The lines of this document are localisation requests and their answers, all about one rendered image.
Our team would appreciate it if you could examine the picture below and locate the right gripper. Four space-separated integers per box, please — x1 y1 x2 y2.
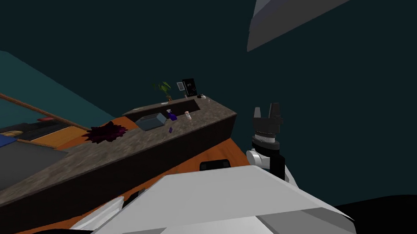
250 102 285 139

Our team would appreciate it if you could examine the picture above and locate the wooden framed mirror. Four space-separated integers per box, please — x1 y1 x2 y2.
0 80 93 156

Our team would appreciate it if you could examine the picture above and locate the dark magenta spiky plant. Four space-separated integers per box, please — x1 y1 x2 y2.
80 119 129 146

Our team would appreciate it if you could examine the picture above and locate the grey range hood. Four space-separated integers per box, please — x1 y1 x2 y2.
242 0 417 53

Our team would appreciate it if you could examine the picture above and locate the grey box appliance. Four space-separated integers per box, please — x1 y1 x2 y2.
134 112 168 132

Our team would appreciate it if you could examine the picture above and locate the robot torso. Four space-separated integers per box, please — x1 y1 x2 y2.
58 149 357 234

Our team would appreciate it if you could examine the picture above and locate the green potted plant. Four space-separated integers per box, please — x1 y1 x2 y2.
152 80 174 103

